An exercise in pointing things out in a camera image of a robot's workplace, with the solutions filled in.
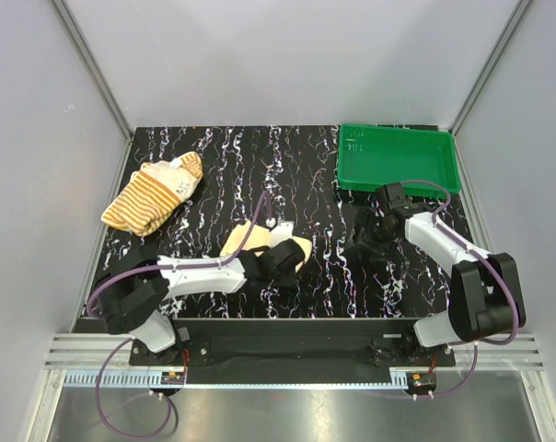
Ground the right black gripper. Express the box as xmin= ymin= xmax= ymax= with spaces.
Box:
xmin=344 ymin=206 xmax=399 ymax=262

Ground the yellow towel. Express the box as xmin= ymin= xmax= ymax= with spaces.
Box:
xmin=220 ymin=220 xmax=312 ymax=272

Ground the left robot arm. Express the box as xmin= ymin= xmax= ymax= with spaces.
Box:
xmin=87 ymin=237 xmax=312 ymax=365

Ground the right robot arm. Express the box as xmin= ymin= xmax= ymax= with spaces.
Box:
xmin=351 ymin=182 xmax=527 ymax=366

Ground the green plastic bin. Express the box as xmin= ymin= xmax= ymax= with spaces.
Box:
xmin=337 ymin=124 xmax=462 ymax=198

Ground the orange striped towel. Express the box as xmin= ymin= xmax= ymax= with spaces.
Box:
xmin=101 ymin=151 xmax=203 ymax=237

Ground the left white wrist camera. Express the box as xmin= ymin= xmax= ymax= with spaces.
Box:
xmin=269 ymin=221 xmax=294 ymax=248

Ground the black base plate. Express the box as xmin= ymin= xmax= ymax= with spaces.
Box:
xmin=130 ymin=319 xmax=456 ymax=388

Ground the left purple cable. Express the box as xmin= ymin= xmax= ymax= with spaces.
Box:
xmin=87 ymin=191 xmax=277 ymax=437

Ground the purple cable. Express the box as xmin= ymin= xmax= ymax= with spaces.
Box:
xmin=365 ymin=179 xmax=526 ymax=401
xmin=87 ymin=191 xmax=277 ymax=437

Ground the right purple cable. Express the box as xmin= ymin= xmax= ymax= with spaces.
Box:
xmin=365 ymin=179 xmax=526 ymax=401

